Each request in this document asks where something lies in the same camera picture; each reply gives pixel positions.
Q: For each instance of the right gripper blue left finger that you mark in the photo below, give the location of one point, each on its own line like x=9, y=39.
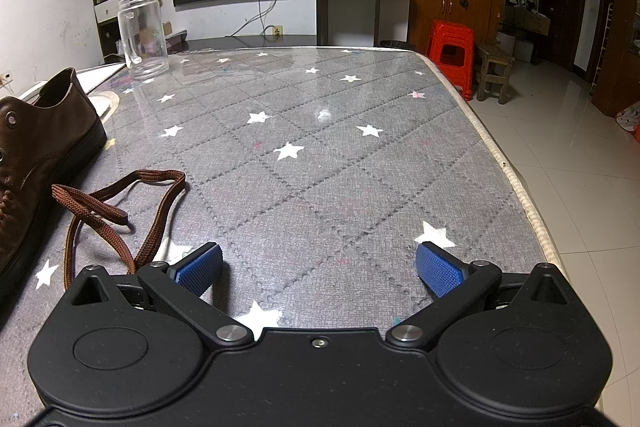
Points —
x=176, y=290

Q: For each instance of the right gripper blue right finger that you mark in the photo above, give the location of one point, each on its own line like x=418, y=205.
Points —
x=459, y=289

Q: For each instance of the brown shoelace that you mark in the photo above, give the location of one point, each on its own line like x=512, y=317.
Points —
x=94, y=210

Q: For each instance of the brown leather shoe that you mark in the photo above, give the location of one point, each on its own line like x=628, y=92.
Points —
x=43, y=142

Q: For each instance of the grey star pattern table mat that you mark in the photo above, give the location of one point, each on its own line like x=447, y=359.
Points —
x=314, y=170

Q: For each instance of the small wooden stool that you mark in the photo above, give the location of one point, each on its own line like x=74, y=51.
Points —
x=494, y=67

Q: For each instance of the white notebook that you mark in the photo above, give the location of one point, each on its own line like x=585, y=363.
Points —
x=89, y=79

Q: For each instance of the red plastic stool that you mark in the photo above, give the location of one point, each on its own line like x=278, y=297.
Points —
x=451, y=47

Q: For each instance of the clear glass mason jar mug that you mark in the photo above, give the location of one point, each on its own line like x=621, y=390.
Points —
x=143, y=40

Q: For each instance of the black tv console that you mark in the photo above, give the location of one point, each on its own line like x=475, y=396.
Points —
x=241, y=42

